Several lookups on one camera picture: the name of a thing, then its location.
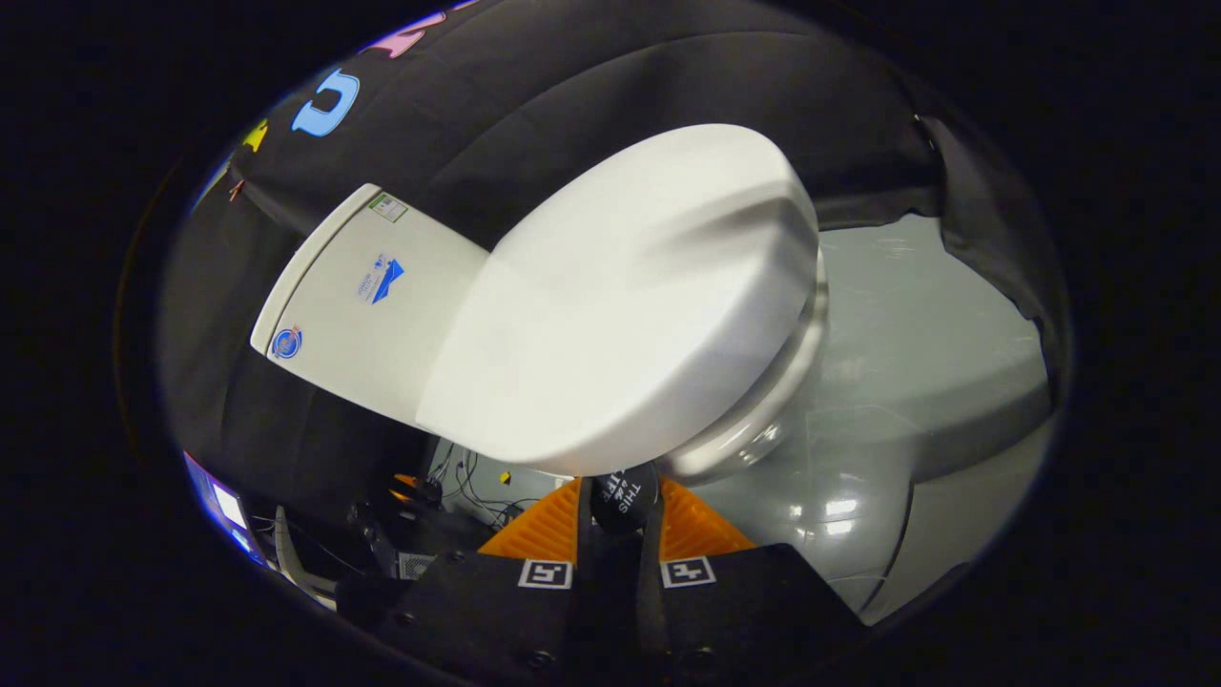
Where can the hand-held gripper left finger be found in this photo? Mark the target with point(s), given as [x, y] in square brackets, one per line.
[585, 563]

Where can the white toilet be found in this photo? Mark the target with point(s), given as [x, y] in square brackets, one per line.
[362, 324]

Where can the computer monitor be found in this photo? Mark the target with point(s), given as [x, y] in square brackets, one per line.
[229, 504]

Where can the dark equipment with orange parts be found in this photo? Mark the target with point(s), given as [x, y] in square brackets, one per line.
[377, 534]

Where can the black round lid tab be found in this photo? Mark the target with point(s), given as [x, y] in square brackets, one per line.
[625, 501]

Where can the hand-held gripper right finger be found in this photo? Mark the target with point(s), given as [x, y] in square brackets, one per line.
[651, 572]

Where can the black backdrop cloth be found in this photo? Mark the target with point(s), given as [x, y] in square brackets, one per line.
[572, 86]

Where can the white toilet lid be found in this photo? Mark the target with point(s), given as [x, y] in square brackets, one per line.
[620, 305]

